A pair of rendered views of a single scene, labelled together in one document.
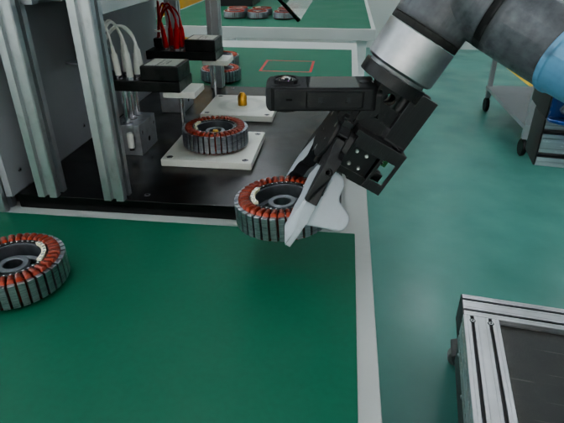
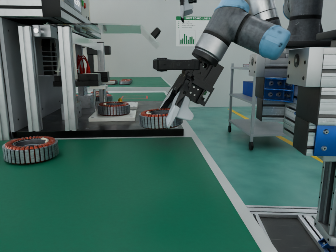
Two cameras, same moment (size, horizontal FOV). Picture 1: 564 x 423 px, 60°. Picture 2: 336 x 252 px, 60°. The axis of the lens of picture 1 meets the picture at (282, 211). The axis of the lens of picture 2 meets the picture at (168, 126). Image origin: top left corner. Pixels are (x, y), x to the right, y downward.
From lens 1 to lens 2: 0.28 m
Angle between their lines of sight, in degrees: 19
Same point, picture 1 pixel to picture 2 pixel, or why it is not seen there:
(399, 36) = (207, 38)
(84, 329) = (76, 166)
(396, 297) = not seen: hidden behind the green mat
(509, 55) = (249, 42)
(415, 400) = not seen: outside the picture
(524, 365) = (275, 233)
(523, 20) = (252, 28)
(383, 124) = (203, 76)
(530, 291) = not seen: hidden behind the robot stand
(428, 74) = (220, 53)
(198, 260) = (121, 147)
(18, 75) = (28, 68)
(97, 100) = (67, 79)
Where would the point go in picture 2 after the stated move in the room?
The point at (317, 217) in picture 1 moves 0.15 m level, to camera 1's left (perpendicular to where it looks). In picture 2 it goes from (180, 114) to (116, 116)
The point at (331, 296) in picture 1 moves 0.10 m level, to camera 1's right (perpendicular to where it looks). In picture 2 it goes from (189, 151) to (228, 149)
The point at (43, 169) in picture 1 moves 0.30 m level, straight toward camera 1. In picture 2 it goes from (34, 116) to (76, 137)
